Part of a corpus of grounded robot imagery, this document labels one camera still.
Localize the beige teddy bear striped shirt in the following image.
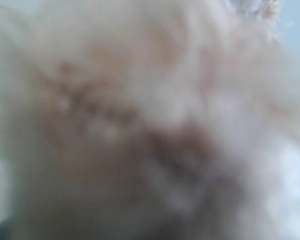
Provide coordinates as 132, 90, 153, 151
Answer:
0, 0, 300, 240

